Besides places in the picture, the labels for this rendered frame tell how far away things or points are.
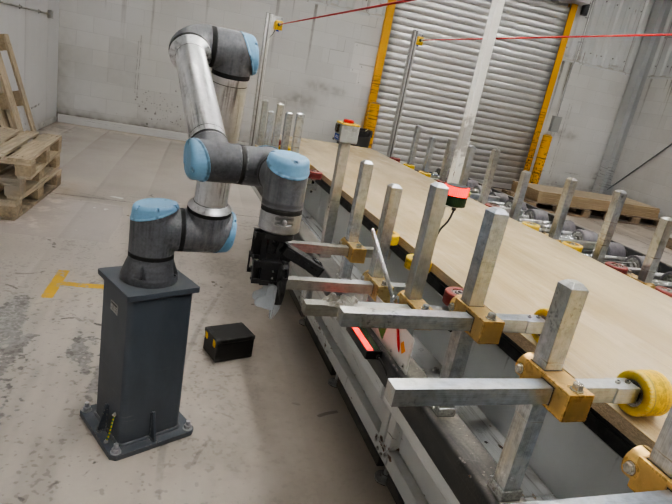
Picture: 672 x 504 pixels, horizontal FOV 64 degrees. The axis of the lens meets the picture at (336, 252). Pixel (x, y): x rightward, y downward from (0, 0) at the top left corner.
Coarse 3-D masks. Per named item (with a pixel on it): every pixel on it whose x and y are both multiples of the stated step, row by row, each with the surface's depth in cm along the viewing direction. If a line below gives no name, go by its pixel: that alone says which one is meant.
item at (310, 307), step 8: (304, 304) 127; (312, 304) 126; (320, 304) 127; (360, 304) 131; (368, 304) 132; (376, 304) 133; (384, 304) 134; (392, 304) 135; (400, 304) 136; (304, 312) 126; (312, 312) 127; (320, 312) 127; (328, 312) 128; (336, 312) 129
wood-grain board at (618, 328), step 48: (288, 144) 358; (336, 144) 409; (384, 192) 256; (528, 240) 215; (528, 288) 155; (624, 288) 174; (528, 336) 121; (576, 336) 127; (624, 336) 132; (624, 432) 94
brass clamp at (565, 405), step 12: (528, 360) 93; (516, 372) 96; (528, 372) 93; (540, 372) 90; (552, 372) 90; (564, 372) 91; (552, 384) 87; (564, 384) 87; (552, 396) 87; (564, 396) 84; (576, 396) 84; (588, 396) 85; (552, 408) 87; (564, 408) 84; (576, 408) 85; (588, 408) 86; (564, 420) 85; (576, 420) 86
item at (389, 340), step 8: (376, 328) 154; (384, 336) 149; (392, 336) 144; (400, 336) 139; (408, 336) 135; (384, 344) 148; (392, 344) 144; (400, 344) 139; (408, 344) 135; (392, 352) 143; (400, 352) 139; (408, 352) 135; (400, 360) 138; (408, 360) 134
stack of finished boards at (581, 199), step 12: (528, 192) 861; (540, 192) 837; (552, 192) 849; (576, 192) 908; (588, 192) 941; (576, 204) 859; (588, 204) 865; (600, 204) 872; (624, 204) 884; (636, 204) 903; (648, 216) 904
